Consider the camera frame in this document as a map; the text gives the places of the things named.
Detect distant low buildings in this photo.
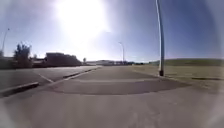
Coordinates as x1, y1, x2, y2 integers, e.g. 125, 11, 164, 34
85, 59, 146, 66

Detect tall curved street lamp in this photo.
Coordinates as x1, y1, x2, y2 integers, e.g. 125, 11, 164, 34
154, 0, 166, 77
117, 41, 126, 65

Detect grey asphalt path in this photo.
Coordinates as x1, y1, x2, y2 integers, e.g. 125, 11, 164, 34
0, 65, 224, 128

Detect dark building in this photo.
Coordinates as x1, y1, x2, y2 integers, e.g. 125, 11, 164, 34
44, 51, 83, 68

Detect pale concrete kerb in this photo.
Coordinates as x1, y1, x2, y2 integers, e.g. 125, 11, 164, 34
0, 66, 103, 101

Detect grey asphalt road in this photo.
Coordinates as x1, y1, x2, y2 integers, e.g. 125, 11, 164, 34
0, 65, 99, 91

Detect distant street lamp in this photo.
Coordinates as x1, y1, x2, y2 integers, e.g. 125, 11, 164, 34
1, 27, 11, 54

